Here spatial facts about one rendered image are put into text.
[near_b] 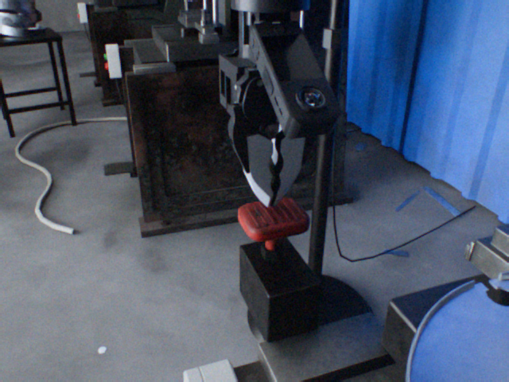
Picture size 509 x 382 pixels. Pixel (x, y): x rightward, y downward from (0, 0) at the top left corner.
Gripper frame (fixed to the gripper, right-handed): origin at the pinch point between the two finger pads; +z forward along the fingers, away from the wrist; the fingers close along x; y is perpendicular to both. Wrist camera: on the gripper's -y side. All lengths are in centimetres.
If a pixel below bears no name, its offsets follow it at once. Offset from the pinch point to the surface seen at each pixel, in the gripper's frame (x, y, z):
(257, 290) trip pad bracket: 2.9, -3.3, 8.9
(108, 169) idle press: 15, 146, 61
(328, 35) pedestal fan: -34, 53, -6
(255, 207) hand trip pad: 1.5, 1.4, 1.5
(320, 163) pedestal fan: -35, 53, 25
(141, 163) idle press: 3, 119, 49
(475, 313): -7.1, -21.0, -0.6
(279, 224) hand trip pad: 0.3, -2.5, 1.7
